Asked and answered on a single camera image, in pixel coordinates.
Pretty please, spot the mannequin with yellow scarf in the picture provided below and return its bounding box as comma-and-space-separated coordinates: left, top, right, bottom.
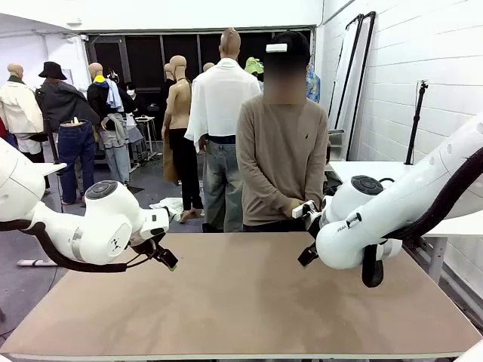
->
87, 62, 137, 118

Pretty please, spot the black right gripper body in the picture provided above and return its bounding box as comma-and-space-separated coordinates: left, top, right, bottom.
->
306, 211, 326, 245

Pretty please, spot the black tripod stand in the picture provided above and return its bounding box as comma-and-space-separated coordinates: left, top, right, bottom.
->
404, 79, 430, 166

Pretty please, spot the black-framed leaning panel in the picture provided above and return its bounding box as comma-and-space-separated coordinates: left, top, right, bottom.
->
345, 11, 377, 161
327, 14, 365, 131

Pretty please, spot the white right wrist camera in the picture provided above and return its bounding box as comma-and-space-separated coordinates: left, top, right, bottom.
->
291, 199, 316, 219

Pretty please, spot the person's left forearm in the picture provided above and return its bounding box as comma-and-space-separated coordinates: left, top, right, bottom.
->
297, 165, 330, 204

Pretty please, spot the person's right forearm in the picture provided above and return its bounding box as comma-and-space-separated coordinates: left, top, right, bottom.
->
239, 165, 294, 214

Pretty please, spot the white cloth on floor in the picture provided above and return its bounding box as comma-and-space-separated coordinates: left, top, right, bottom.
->
149, 197, 185, 222

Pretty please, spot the tan mannequin in black top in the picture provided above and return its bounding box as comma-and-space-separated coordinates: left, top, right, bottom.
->
160, 63, 177, 125

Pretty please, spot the mannequin in pale jeans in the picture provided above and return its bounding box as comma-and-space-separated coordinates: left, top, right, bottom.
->
100, 112, 146, 186

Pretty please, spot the mannequin with black hat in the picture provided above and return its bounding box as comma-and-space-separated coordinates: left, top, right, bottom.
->
35, 61, 101, 133

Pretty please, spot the black cap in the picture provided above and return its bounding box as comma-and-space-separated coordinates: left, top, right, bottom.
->
263, 30, 311, 57

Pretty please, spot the white background work table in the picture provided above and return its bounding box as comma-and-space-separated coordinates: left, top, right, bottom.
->
134, 115, 162, 161

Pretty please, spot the mannequin in cream jacket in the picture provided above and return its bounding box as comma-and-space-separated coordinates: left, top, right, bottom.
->
0, 63, 45, 155

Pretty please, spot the grey metal cart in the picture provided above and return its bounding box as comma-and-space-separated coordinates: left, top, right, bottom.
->
328, 129, 345, 159

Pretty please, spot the person in beige sweater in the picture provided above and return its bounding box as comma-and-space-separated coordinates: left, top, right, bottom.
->
235, 29, 331, 233

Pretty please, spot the bare tan mannequin black skirt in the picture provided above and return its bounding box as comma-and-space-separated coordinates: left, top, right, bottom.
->
161, 55, 205, 224

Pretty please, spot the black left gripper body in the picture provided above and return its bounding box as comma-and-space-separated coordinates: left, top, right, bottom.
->
130, 235, 162, 261

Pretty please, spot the mannequin in white shirt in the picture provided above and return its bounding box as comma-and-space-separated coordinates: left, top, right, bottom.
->
184, 26, 261, 233

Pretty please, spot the mannequin in blue floral shirt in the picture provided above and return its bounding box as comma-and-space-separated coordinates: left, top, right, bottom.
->
306, 62, 321, 105

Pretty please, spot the small white side table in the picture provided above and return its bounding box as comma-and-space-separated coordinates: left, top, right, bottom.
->
17, 161, 68, 267

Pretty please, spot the mannequin in blue jeans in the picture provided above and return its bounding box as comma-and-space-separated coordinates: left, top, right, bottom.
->
57, 116, 96, 207

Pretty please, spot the green hat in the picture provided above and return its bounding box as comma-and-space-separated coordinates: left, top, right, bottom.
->
244, 56, 265, 76

